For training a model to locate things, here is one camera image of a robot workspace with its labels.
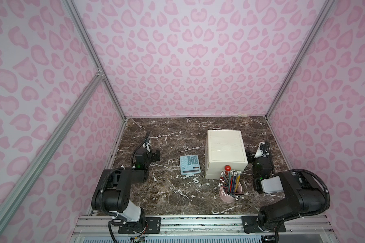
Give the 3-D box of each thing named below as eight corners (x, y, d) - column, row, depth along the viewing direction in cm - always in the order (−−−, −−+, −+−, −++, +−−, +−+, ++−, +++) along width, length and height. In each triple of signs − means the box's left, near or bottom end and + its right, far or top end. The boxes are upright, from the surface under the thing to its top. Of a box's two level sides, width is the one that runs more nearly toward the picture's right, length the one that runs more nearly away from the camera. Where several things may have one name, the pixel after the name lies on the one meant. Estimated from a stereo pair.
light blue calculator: (180, 174, 92) (180, 172, 89) (179, 158, 99) (179, 156, 96) (200, 172, 93) (200, 170, 90) (197, 157, 100) (198, 154, 97)
